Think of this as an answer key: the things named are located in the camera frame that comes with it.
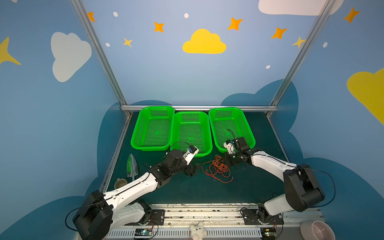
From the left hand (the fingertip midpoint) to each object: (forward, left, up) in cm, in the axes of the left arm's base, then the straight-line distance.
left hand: (197, 157), depth 80 cm
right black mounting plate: (-25, -28, -15) cm, 40 cm away
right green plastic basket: (+38, -24, -15) cm, 47 cm away
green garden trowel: (-2, +40, -15) cm, 42 cm away
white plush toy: (-32, -1, -11) cm, 34 cm away
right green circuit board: (-31, -35, -15) cm, 50 cm away
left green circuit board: (-33, +26, -16) cm, 44 cm away
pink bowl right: (-30, -58, -14) cm, 67 cm away
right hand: (+5, -15, -10) cm, 19 cm away
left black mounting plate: (-26, +20, -17) cm, 37 cm away
